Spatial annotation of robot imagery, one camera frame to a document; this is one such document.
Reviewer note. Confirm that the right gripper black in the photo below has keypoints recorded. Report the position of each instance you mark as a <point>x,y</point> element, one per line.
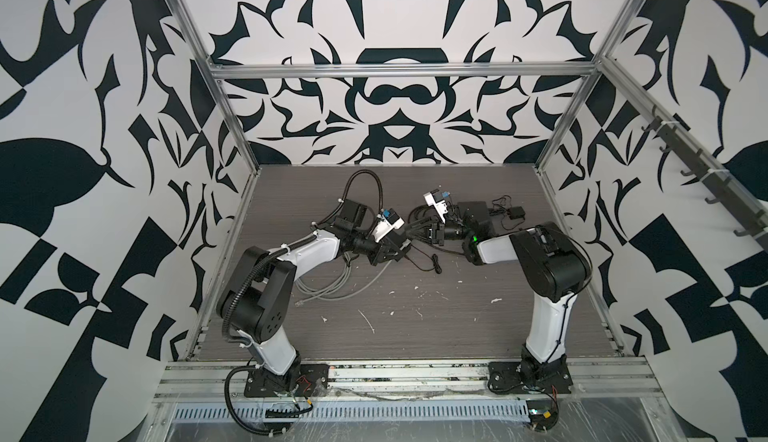
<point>438,233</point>

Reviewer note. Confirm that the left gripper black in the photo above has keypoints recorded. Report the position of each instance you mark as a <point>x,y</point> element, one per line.
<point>384,253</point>

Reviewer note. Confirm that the black wall power adapter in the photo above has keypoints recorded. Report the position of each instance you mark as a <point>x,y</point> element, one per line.
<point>511,216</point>

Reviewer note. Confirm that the small black adapter with cable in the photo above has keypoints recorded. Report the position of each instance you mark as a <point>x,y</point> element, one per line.
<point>433,264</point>

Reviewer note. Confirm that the black network switch box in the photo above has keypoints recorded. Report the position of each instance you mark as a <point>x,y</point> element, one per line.
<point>475,213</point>

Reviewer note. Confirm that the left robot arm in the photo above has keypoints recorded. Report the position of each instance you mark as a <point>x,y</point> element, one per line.
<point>254,303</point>

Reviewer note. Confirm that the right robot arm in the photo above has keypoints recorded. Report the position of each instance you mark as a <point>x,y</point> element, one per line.
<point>557,272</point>

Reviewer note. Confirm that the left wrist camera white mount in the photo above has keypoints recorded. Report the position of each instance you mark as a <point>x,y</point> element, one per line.
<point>388,220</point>

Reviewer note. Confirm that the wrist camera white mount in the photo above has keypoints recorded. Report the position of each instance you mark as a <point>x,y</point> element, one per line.
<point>439,200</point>
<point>388,220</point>

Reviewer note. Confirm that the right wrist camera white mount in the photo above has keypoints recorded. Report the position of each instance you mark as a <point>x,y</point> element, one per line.
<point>439,200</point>

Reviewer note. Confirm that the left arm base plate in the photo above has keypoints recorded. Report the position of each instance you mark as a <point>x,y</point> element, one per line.
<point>301,380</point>

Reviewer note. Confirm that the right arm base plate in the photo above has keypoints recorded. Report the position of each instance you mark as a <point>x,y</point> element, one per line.
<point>528,376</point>

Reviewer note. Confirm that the white slotted cable duct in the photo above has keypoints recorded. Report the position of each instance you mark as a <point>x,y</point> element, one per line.
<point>383,411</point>

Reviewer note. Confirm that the front aluminium rail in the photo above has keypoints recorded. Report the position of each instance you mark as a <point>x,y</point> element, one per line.
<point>393,379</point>

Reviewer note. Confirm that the aluminium frame crossbar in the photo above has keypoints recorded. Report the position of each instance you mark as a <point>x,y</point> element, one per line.
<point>401,70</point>

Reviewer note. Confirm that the wall hook rack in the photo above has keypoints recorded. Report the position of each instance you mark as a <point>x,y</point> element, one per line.
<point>701,166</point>

